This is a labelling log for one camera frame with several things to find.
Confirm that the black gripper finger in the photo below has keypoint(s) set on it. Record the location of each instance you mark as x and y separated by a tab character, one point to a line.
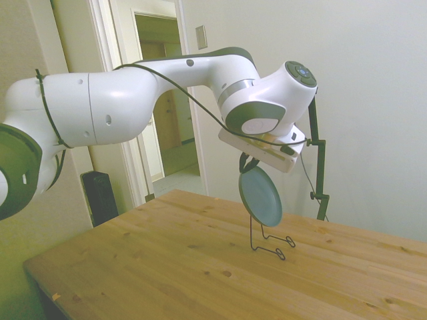
254	164
241	164

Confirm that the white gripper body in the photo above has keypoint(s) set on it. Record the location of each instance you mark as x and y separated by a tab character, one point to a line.
267	153

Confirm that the teal round plate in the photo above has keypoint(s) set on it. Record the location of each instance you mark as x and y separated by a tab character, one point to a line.
260	196

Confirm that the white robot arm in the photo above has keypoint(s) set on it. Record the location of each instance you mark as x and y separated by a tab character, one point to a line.
100	100

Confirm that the brown wooden door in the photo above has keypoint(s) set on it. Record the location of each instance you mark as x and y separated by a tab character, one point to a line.
168	126

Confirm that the black heater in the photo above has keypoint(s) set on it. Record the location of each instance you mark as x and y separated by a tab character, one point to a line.
100	196

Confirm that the white door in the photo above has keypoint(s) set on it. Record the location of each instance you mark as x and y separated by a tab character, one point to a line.
80	33

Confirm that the black camera stand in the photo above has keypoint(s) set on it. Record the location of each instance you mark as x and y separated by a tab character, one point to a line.
321	173

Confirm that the beige light switch plate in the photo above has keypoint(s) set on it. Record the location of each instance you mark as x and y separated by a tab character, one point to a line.
201	37

